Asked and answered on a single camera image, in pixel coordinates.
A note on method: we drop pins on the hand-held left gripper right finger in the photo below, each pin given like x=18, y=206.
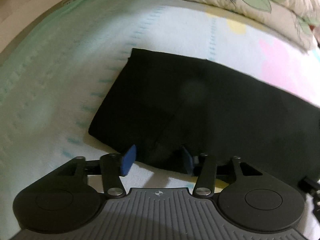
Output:
x=187, y=161

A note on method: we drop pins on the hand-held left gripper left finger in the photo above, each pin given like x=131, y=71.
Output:
x=128, y=160

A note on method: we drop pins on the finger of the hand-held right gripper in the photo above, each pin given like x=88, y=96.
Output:
x=310, y=186

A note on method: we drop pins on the black pants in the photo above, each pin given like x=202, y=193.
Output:
x=200, y=117

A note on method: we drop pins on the leaf-patterned cream pillow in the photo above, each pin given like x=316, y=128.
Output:
x=262, y=2

